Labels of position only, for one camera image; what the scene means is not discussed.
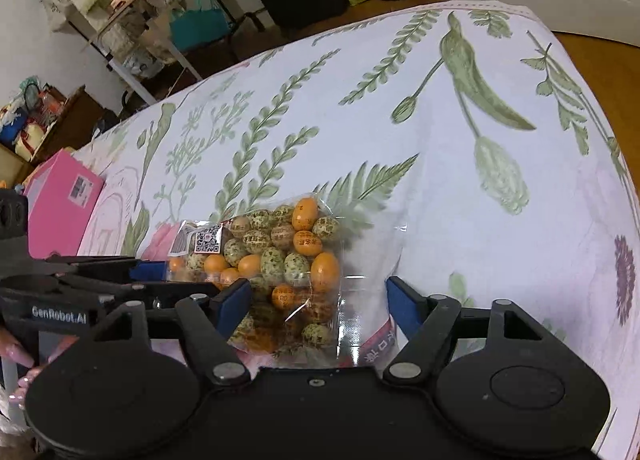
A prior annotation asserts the clear peanut bag small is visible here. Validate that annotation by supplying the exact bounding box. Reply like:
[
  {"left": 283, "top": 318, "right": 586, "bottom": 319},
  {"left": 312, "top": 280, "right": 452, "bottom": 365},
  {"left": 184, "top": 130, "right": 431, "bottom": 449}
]
[{"left": 142, "top": 194, "right": 406, "bottom": 372}]

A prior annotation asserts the person left hand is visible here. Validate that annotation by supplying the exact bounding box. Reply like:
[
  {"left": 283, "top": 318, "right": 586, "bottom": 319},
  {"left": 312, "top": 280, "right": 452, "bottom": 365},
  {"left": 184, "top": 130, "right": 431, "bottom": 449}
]
[{"left": 0, "top": 326, "right": 82, "bottom": 410}]

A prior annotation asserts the pink cardboard box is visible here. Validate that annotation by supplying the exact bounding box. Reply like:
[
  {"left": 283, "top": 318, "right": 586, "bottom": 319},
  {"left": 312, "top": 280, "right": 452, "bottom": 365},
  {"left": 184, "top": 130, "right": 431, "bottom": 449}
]
[{"left": 25, "top": 150, "right": 104, "bottom": 259}]

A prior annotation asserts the wooden nightstand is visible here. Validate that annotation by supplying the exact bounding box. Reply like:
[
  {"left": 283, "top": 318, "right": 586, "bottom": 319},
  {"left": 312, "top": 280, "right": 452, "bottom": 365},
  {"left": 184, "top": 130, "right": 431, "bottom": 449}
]
[{"left": 30, "top": 86, "right": 105, "bottom": 166}]

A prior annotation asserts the floral bed sheet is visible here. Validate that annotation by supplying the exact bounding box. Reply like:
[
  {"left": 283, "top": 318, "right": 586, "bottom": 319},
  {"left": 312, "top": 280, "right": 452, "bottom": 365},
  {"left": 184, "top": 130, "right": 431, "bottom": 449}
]
[{"left": 76, "top": 1, "right": 639, "bottom": 459}]

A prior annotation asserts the teal shopping bag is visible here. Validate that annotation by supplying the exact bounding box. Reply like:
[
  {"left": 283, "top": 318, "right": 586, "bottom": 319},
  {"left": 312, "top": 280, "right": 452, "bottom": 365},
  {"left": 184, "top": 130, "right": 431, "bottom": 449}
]
[{"left": 169, "top": 0, "right": 230, "bottom": 51}]

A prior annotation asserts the wooden rolling desk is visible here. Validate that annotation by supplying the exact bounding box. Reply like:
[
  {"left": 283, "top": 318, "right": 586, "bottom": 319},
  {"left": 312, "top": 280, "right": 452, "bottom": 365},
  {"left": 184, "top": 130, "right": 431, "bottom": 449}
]
[{"left": 89, "top": 0, "right": 203, "bottom": 105}]

